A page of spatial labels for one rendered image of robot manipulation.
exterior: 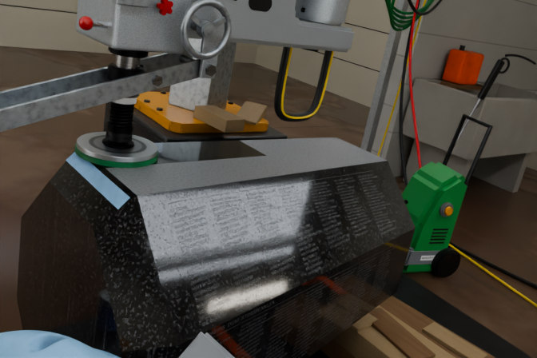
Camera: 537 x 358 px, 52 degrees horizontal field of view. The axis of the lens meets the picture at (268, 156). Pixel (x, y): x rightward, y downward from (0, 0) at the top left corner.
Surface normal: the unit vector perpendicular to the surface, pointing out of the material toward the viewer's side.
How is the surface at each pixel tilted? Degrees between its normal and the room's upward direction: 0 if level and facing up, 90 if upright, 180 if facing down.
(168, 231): 45
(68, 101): 90
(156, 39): 90
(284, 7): 90
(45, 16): 90
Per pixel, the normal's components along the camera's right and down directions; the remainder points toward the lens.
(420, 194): -0.81, -0.33
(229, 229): 0.60, -0.42
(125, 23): 0.65, 0.35
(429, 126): -0.76, 0.06
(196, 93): -0.38, 0.22
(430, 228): 0.37, 0.35
